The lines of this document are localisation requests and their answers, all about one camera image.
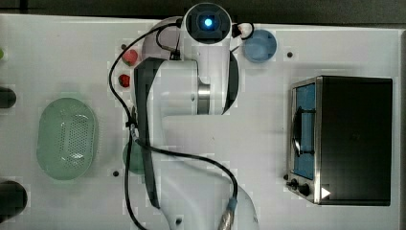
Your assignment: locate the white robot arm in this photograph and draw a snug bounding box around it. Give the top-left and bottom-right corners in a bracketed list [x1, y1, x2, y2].
[132, 3, 259, 230]

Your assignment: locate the grey round plate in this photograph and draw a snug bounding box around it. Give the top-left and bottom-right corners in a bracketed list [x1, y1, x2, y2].
[142, 16, 182, 60]

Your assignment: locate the green cup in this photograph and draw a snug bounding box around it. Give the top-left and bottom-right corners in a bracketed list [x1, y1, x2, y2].
[123, 143, 145, 175]

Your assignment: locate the red plush strawberry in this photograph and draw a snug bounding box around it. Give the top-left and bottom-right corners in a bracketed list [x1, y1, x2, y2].
[119, 74, 130, 88]

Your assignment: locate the blue cup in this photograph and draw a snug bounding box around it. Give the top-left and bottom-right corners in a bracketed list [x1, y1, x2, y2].
[243, 30, 278, 63]

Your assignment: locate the pink plush strawberry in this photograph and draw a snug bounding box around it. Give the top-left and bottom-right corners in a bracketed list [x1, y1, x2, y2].
[122, 49, 138, 66]

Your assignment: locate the green perforated basket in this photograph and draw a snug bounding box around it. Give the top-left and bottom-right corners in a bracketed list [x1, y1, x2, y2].
[36, 98, 98, 180]

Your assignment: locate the silver toaster oven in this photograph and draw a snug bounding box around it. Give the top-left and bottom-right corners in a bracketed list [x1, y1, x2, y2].
[283, 76, 393, 206]

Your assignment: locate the black cylinder upper left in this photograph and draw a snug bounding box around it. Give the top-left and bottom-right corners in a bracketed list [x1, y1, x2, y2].
[0, 86, 17, 108]

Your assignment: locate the black cylinder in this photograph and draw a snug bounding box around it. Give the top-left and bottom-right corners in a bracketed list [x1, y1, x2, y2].
[0, 181, 28, 223]
[0, 86, 17, 108]

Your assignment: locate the black cylinder lower left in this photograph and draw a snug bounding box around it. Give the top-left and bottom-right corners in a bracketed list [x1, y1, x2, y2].
[0, 181, 28, 223]

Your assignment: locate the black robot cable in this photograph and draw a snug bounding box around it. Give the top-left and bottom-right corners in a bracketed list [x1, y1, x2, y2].
[108, 18, 256, 230]

